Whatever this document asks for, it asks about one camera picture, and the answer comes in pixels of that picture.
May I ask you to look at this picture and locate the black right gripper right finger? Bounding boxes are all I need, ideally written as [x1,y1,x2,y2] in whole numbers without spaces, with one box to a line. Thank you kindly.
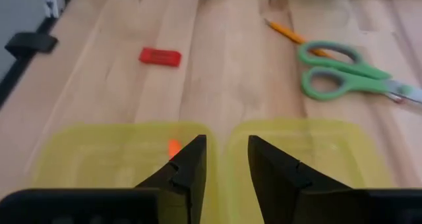
[247,134,422,224]

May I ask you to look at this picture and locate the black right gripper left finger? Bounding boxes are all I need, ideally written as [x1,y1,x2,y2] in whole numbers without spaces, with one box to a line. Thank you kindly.
[0,134,208,224]

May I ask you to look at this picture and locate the yellow translucent pencil box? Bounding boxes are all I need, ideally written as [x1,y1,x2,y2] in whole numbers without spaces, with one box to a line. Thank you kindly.
[31,117,395,224]

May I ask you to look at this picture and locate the green-handled scissors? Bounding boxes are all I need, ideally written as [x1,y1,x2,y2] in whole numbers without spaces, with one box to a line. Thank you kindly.
[297,40,422,106]

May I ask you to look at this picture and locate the red eraser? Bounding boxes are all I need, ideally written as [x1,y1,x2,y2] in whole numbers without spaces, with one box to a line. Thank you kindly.
[138,47,183,68]

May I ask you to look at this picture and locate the yellow pencil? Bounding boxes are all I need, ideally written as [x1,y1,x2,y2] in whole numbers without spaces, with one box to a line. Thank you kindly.
[263,18,334,59]

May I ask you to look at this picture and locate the orange marker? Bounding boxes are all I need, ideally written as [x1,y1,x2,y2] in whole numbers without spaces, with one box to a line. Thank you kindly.
[167,138,183,161]

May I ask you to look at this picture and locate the black table edge clamp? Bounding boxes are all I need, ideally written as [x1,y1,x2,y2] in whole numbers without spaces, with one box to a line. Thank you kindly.
[4,32,59,59]

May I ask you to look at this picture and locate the black aluminium table frame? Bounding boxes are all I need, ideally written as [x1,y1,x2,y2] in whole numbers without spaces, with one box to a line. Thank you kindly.
[0,0,80,108]

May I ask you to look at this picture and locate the white edge bracket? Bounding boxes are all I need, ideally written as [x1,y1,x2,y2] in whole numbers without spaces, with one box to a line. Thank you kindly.
[40,0,67,19]

